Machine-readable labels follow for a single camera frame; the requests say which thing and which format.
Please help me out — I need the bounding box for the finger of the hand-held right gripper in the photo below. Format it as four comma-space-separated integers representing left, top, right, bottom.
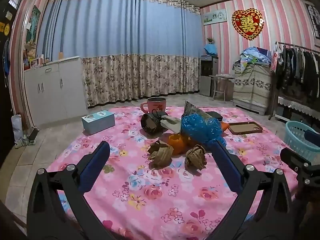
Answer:
304, 129, 320, 154
279, 147, 316, 178

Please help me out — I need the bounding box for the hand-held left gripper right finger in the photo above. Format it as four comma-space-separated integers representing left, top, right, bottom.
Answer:
211, 140, 294, 240

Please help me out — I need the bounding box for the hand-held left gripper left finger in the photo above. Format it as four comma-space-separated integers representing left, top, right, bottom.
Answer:
26, 141, 112, 240

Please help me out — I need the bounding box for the light blue plastic basket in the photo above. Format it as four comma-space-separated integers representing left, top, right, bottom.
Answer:
285, 121, 320, 163

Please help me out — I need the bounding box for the black round mesh container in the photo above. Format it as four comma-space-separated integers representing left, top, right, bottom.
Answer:
140, 112, 168, 135

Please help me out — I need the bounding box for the printed paper packet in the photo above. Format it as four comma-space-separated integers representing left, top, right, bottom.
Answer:
184, 100, 213, 120

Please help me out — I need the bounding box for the low stand with lace cloth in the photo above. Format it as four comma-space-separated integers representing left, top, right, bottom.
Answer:
275, 95, 320, 130

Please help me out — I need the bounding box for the brown rectangular tray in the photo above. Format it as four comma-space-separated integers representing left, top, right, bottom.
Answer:
228, 121, 263, 135

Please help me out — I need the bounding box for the light blue tissue box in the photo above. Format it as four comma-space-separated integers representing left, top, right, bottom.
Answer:
81, 110, 116, 135

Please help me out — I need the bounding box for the black wallet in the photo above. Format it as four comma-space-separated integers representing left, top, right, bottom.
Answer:
206, 111, 223, 122

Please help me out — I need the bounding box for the pink floral blanket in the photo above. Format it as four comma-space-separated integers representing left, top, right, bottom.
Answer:
46, 105, 300, 240

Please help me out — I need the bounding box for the row of hanging clothes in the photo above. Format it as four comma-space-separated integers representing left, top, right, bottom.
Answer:
276, 45, 320, 98

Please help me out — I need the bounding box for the patterned cloth covered washer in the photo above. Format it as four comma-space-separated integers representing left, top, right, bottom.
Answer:
232, 62, 273, 115

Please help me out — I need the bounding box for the red and white gift bag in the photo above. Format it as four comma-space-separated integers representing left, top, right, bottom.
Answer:
270, 42, 282, 72

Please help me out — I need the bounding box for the pink mug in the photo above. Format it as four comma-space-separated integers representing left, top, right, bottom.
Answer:
140, 97, 167, 114

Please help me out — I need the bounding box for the grey water dispenser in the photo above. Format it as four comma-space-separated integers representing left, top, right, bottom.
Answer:
199, 55, 219, 97

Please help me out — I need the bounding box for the white cabinet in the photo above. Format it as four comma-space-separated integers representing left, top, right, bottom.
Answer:
24, 56, 88, 128

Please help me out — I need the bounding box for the small metal table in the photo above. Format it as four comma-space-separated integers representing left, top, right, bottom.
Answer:
209, 74, 235, 103

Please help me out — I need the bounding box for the metal clothes rack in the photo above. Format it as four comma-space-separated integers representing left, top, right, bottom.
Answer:
269, 41, 320, 120

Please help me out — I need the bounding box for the pile of folded clothes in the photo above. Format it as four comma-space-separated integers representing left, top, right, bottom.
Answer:
235, 46, 272, 67

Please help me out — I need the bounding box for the framed black and white poster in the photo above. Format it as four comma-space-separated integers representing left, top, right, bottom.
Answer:
304, 1, 320, 39

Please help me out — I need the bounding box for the blue cloth bottle cover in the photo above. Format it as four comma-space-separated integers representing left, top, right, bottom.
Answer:
204, 43, 218, 57

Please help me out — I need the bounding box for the blue and floral curtain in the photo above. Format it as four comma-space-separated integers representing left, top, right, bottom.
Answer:
36, 0, 202, 107

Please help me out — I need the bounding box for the red heart wall decoration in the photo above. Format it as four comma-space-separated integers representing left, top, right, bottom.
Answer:
231, 9, 265, 40

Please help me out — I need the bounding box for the small landscape wall picture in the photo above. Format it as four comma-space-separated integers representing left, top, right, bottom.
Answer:
203, 9, 227, 26

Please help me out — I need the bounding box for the wall poster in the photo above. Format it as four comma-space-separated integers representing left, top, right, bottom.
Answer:
25, 5, 42, 70

